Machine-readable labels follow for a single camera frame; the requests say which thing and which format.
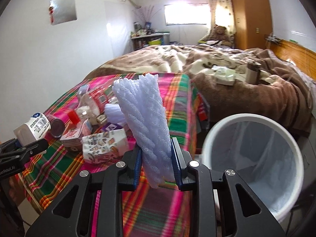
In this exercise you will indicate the white round trash bin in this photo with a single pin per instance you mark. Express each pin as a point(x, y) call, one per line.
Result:
point(263, 153)

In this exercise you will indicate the patterned window curtain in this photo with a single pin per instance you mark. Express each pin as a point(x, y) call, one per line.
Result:
point(221, 15)

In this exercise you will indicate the silver wall poster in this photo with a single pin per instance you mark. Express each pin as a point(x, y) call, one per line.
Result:
point(62, 11)

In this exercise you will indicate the white foam fruit net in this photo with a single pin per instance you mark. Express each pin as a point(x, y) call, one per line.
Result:
point(141, 103)

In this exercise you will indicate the white tissue pack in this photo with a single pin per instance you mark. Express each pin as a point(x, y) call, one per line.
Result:
point(224, 75)

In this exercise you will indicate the white medicine bottle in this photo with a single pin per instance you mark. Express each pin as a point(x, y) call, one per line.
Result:
point(36, 128)

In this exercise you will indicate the patterned paper cup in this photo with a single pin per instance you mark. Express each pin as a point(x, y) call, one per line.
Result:
point(105, 146)

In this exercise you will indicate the clear plastic bottle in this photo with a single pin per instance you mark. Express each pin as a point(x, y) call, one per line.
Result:
point(98, 97)

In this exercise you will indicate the brown teddy bear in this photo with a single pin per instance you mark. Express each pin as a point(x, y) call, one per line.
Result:
point(219, 33)

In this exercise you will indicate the wooden wardrobe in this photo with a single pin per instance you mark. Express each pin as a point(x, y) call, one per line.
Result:
point(253, 22)

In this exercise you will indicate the cluttered desk shelf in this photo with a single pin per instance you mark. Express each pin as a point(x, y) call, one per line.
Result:
point(144, 37)

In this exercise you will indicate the wooden headboard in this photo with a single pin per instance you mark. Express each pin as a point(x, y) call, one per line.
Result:
point(303, 58)

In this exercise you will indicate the dried branch bouquet vase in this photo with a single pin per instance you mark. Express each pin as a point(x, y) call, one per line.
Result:
point(144, 15)

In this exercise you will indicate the pink strawberry milk carton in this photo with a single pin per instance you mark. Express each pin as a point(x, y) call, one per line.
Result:
point(73, 134)

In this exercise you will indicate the brown white thermos cup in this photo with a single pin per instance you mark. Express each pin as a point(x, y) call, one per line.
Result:
point(252, 73)

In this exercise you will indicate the brown cream fleece blanket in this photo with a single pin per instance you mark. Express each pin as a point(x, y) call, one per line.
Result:
point(281, 93)

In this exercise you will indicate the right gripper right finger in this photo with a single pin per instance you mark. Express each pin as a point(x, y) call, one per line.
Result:
point(222, 202)

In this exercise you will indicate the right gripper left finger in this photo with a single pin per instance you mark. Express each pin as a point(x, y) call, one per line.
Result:
point(91, 197)

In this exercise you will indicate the small purple milk carton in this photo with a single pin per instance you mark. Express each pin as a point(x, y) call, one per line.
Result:
point(111, 127)

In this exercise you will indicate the red milk drink can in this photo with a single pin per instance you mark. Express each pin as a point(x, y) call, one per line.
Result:
point(57, 126)

